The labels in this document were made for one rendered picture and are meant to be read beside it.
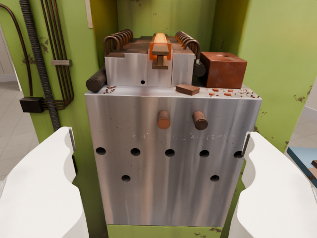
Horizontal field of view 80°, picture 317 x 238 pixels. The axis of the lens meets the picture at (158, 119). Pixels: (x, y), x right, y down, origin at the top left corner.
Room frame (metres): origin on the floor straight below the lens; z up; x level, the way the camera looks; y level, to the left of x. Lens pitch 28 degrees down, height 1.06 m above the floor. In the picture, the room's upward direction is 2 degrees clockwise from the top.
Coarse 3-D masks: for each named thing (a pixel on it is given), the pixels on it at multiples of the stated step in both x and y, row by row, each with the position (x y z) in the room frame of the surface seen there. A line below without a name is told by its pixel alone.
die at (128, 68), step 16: (128, 48) 0.58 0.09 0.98; (144, 48) 0.51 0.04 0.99; (176, 48) 0.52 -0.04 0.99; (112, 64) 0.44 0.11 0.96; (128, 64) 0.44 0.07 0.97; (144, 64) 0.44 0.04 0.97; (176, 64) 0.44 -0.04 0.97; (192, 64) 0.44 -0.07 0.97; (112, 80) 0.44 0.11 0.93; (128, 80) 0.44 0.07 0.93; (144, 80) 0.44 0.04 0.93; (160, 80) 0.44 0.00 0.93; (176, 80) 0.44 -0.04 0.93
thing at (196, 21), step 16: (128, 0) 0.92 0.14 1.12; (144, 0) 0.92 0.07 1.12; (160, 0) 0.92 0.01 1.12; (176, 0) 0.92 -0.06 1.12; (192, 0) 0.92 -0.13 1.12; (208, 0) 0.92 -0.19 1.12; (128, 16) 0.92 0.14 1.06; (144, 16) 0.92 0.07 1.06; (160, 16) 0.92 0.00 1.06; (176, 16) 0.92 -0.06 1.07; (192, 16) 0.92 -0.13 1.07; (208, 16) 0.92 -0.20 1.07; (144, 32) 0.92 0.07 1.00; (160, 32) 0.92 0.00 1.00; (176, 32) 0.92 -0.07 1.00; (192, 32) 0.92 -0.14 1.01; (208, 32) 0.92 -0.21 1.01; (208, 48) 0.92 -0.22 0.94
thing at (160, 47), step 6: (156, 36) 0.64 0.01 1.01; (162, 36) 0.64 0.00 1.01; (150, 42) 0.43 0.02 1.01; (156, 42) 0.43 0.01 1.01; (162, 42) 0.43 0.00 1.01; (150, 48) 0.42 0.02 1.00; (156, 48) 0.36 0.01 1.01; (162, 48) 0.37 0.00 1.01; (168, 48) 0.42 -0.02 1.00; (150, 54) 0.42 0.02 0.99; (156, 54) 0.33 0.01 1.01; (162, 54) 0.33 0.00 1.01; (168, 54) 0.33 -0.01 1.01; (156, 60) 0.37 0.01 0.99; (162, 60) 0.33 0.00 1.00; (156, 66) 0.33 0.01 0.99; (162, 66) 0.33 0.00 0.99
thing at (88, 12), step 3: (87, 0) 0.57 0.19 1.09; (87, 3) 0.57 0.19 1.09; (87, 6) 0.57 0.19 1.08; (90, 6) 0.57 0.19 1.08; (87, 9) 0.57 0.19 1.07; (90, 9) 0.57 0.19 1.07; (87, 12) 0.57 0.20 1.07; (90, 12) 0.57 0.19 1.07; (87, 15) 0.57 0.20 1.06; (90, 15) 0.57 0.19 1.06; (87, 18) 0.57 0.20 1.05; (90, 18) 0.57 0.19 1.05; (90, 21) 0.57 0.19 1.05; (90, 24) 0.57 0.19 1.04; (90, 27) 0.57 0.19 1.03
